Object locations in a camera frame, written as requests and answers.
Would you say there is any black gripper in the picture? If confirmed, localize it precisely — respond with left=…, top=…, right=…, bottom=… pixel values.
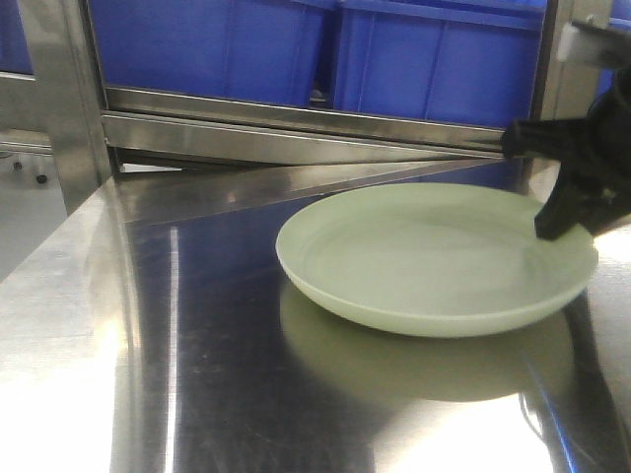
left=501, top=68, right=630, bottom=240

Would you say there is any pale green round plate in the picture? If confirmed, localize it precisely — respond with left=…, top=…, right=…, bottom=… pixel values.
left=275, top=183, right=598, bottom=338

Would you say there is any blue bin right on shelf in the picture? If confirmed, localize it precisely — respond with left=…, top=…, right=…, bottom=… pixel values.
left=331, top=1, right=544, bottom=127

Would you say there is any blue bin on shelf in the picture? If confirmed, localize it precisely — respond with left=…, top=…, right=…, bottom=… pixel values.
left=331, top=1, right=544, bottom=127
left=90, top=1, right=337, bottom=106

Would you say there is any blue bin left on shelf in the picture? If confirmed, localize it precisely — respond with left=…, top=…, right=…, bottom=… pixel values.
left=90, top=1, right=337, bottom=106

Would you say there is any stainless steel shelf rack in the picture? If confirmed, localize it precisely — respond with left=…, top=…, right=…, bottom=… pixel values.
left=1, top=1, right=501, bottom=212

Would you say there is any stainless steel work table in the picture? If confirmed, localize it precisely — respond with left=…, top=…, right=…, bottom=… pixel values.
left=1, top=163, right=630, bottom=472

